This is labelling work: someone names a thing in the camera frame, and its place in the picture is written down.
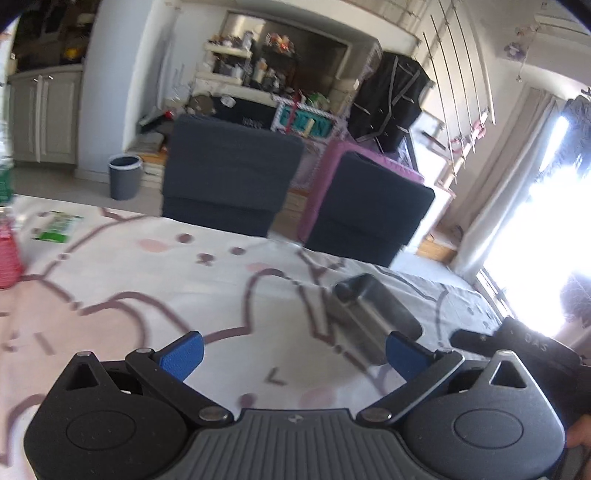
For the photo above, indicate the green paper packet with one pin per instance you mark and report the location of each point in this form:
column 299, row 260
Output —
column 57, row 226

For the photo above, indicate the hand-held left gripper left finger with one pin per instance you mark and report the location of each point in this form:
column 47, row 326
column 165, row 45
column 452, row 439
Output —
column 184, row 355

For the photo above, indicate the beige curtain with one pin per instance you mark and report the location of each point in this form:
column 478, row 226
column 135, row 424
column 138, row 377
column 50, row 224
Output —
column 508, row 184

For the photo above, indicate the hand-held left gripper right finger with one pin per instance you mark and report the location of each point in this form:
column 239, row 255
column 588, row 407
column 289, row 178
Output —
column 406, row 356

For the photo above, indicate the person's right hand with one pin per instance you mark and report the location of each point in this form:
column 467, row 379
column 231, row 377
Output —
column 581, row 433

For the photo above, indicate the bear-print tablecloth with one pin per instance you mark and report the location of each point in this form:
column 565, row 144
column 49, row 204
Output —
column 138, row 286

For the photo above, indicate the clear water bottle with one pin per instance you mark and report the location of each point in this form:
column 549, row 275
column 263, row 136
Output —
column 4, row 182

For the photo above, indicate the grey kitchen cabinet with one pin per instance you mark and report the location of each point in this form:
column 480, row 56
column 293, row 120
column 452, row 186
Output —
column 46, row 115

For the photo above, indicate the red drink can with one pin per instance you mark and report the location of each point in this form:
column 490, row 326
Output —
column 8, row 254

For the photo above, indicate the dark blue fabric chair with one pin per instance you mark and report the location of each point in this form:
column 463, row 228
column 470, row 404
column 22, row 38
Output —
column 231, row 175
column 369, row 212

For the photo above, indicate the white shelf rack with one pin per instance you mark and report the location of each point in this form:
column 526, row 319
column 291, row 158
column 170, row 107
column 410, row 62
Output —
column 221, row 69

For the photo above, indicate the grey trash bin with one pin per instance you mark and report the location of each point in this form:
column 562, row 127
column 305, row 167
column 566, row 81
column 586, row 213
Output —
column 123, row 180

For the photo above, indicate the teal storage box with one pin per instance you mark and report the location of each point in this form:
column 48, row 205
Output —
column 304, row 121

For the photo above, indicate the purple fabric cabinet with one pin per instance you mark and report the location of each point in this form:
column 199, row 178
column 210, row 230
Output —
column 323, row 184

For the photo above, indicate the rectangular metal pan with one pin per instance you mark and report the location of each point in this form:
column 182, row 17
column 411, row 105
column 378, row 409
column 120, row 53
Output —
column 369, row 318

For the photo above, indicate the black white-trimmed vest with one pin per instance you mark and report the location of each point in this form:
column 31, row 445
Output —
column 388, row 101

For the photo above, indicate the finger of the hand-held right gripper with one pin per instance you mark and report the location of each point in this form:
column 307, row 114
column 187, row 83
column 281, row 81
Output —
column 473, row 342

